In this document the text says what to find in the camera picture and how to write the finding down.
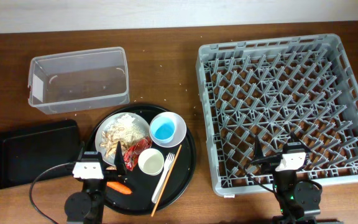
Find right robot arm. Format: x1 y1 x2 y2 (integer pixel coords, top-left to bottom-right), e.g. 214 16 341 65
250 133 323 224

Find cream cup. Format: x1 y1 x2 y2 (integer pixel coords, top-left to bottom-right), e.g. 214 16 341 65
138 148 165 175

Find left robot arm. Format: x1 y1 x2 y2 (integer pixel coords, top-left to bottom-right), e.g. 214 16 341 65
65 144 127 223

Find blue cup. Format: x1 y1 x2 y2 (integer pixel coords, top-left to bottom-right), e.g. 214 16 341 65
150 116 176 143

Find wooden chopstick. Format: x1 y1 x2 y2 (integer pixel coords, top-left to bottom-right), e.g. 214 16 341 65
150 145 182 217

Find peanut shells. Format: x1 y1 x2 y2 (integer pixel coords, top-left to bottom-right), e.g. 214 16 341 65
99 131 127 157

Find white tissue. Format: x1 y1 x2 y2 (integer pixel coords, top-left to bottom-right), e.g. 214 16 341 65
117 113 135 126

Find black round tray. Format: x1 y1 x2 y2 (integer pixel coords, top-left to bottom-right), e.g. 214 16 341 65
85 103 197 216

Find orange carrot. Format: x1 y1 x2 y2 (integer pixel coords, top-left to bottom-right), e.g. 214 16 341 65
107 182 132 195

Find grey dishwasher rack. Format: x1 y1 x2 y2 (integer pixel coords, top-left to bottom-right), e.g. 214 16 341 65
196 34 358 197

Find rice pile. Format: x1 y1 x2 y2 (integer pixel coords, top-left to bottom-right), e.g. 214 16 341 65
107 122 146 146

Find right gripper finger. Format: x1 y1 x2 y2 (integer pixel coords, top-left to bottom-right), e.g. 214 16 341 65
290 132 311 152
252 135 264 164

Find clear plastic bin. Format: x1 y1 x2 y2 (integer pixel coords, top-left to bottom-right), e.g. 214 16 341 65
27 47 130 114

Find grey plate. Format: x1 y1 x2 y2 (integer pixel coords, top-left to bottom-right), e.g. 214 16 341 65
94 112 150 166

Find white plastic fork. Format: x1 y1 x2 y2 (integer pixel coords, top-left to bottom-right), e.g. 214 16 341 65
152 153 175 203

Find black rectangular tray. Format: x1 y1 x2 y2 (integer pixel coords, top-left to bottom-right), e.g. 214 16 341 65
0 119 81 190

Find red snack wrapper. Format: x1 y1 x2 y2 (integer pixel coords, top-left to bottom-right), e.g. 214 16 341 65
124 136 152 171

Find pink bowl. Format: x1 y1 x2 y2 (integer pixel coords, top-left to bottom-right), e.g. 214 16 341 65
149 112 187 147

